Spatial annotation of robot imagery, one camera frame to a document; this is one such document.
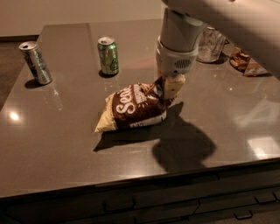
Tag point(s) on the left drawer handle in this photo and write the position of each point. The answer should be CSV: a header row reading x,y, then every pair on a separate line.
x,y
118,205

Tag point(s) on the brown chip bag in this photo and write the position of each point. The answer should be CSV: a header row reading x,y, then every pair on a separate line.
x,y
134,106

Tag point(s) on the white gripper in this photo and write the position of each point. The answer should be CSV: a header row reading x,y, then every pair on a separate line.
x,y
174,61

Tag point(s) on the wire mesh cup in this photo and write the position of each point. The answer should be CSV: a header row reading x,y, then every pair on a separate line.
x,y
210,45

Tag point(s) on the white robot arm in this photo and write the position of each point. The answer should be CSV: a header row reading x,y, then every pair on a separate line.
x,y
253,25

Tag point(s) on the green soda can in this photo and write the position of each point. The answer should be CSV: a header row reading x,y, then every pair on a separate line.
x,y
108,55

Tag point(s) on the upper right drawer handle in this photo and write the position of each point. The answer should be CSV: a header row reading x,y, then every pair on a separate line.
x,y
265,198

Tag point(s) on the snack packet on counter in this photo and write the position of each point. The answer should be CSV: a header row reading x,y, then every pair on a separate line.
x,y
242,62

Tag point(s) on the drawer handle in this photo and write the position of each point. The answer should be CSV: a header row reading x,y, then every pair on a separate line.
x,y
265,198
243,214
118,205

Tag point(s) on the lower right drawer handle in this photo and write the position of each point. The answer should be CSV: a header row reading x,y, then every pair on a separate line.
x,y
243,214

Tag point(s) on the silver soda can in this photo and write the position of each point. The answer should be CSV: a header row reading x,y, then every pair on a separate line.
x,y
34,59

